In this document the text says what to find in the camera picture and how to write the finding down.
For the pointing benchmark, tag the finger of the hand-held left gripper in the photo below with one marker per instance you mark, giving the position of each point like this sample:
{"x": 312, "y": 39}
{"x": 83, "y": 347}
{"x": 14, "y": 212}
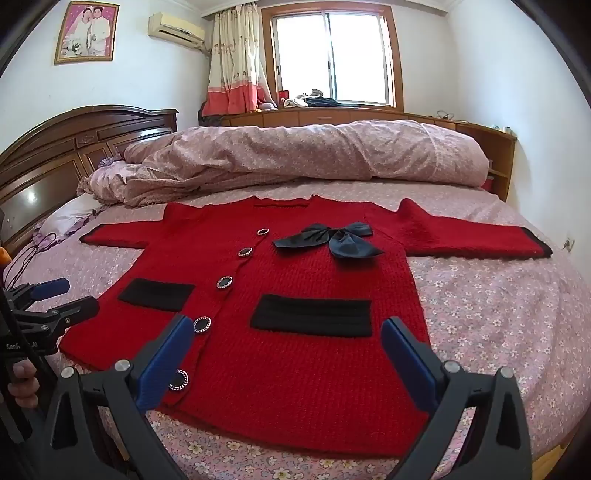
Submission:
{"x": 78, "y": 308}
{"x": 51, "y": 286}

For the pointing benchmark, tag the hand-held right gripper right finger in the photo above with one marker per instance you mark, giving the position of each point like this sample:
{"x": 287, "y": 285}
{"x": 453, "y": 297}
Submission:
{"x": 410, "y": 364}

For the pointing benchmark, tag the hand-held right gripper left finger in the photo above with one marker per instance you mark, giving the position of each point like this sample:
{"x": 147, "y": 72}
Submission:
{"x": 167, "y": 363}

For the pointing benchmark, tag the red knit cardigan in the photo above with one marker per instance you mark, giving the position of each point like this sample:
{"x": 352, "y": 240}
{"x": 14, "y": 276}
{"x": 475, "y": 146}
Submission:
{"x": 300, "y": 369}

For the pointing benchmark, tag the dark clothes pile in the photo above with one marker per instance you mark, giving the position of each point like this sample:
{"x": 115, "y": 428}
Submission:
{"x": 330, "y": 101}

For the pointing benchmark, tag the person's left hand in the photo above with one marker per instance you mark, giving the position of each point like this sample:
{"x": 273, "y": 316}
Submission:
{"x": 23, "y": 385}

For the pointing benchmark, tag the pale lilac pillow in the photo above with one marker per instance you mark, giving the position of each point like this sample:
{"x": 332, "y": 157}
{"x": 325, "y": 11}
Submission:
{"x": 69, "y": 217}

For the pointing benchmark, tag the bed with floral sheet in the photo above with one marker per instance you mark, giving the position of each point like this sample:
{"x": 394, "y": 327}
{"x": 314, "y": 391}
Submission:
{"x": 485, "y": 314}

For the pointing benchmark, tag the dark wooden headboard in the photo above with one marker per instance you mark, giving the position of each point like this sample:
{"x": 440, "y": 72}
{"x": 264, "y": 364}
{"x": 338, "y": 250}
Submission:
{"x": 55, "y": 152}

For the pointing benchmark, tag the wooden bedside cabinet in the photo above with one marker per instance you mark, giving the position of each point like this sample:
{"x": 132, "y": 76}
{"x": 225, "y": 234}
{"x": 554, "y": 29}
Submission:
{"x": 498, "y": 147}

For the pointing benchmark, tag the pink floral quilt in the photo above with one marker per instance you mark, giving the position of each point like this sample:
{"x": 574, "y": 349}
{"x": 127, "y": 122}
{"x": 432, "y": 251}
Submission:
{"x": 300, "y": 152}

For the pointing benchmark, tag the framed wedding photo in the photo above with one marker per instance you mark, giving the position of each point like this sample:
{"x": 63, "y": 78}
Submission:
{"x": 87, "y": 32}

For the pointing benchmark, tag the small red box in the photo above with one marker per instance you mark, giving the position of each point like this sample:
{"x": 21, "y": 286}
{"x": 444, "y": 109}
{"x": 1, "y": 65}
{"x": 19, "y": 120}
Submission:
{"x": 282, "y": 96}

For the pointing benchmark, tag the cream and pink curtain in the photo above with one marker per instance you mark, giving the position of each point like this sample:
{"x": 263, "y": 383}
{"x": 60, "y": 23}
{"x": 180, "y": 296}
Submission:
{"x": 235, "y": 60}

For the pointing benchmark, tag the white wall socket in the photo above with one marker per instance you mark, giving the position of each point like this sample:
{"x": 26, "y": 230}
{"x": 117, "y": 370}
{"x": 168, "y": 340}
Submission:
{"x": 569, "y": 243}

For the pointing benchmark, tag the wall air conditioner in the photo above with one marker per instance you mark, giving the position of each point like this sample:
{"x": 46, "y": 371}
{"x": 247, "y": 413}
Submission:
{"x": 178, "y": 27}

